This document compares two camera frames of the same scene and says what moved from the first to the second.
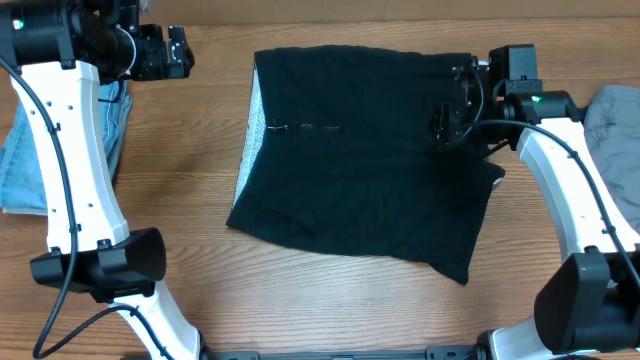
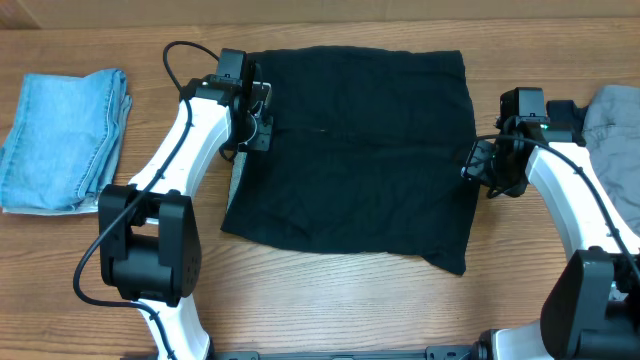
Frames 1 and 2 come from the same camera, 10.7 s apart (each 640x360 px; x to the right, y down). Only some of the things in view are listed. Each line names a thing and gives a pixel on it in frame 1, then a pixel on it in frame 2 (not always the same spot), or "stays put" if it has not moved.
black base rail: x=431 y=353 stays put
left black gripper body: x=167 y=52 → x=261 y=132
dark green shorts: x=339 y=154 stays put
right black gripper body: x=460 y=103 → x=476 y=163
